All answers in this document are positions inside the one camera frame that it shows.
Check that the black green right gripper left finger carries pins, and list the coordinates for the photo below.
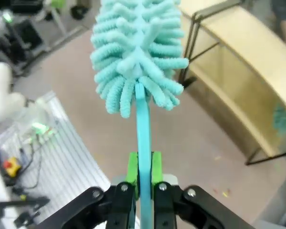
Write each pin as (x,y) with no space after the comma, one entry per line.
(119,207)

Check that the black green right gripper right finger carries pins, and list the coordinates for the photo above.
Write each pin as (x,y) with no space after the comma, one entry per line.
(164,207)

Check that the teal fluffy duster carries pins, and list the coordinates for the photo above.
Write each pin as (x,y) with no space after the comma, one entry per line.
(135,47)
(282,119)

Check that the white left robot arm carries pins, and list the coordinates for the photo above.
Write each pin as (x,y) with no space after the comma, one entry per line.
(1,95)

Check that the electronics with green lights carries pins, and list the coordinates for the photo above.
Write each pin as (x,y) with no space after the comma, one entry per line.
(41,130)

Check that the yellow red emergency stop button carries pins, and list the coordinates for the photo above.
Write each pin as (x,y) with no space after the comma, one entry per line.
(11,166)

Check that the grey equipment cart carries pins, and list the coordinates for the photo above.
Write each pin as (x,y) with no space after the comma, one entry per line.
(38,31)

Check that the slotted aluminium base plate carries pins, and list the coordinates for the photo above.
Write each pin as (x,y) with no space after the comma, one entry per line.
(69,155)

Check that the black clamp bracket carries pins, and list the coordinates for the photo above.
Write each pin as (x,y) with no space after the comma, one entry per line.
(26,202)

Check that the wooden shelf with black frame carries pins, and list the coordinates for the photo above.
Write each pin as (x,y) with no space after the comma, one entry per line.
(240,71)

